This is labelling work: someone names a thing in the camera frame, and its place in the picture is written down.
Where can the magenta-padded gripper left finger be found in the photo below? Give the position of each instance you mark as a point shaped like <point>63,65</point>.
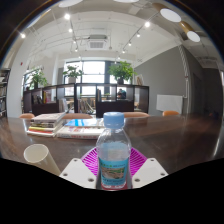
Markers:
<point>76,172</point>

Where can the cream ceramic mug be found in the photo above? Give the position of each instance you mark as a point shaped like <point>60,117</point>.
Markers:
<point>40,156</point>

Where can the orange chairs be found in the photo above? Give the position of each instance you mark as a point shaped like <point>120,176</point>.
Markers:
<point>76,116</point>

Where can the clear blue-capped water bottle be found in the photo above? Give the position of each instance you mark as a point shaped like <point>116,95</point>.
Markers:
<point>113,151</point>

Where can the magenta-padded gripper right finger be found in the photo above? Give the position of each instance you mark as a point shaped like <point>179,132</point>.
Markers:
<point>149,172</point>

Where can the low dark shelf unit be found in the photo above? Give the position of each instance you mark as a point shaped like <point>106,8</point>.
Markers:
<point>50,106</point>

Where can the round ceiling lights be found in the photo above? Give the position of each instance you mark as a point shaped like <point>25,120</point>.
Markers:
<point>170,15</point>

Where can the stack of books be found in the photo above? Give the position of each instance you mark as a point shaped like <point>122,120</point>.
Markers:
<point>46,124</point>

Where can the person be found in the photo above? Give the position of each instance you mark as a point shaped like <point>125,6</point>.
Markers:
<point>122,94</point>

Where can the ceiling air conditioner unit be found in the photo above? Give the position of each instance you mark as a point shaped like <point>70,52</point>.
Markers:
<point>97,42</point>

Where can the tall dark bookshelf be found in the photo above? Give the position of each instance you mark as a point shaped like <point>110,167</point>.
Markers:
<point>3,93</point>

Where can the potted green plant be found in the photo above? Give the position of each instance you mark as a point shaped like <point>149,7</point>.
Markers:
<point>37,78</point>
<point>120,70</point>
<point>72,71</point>

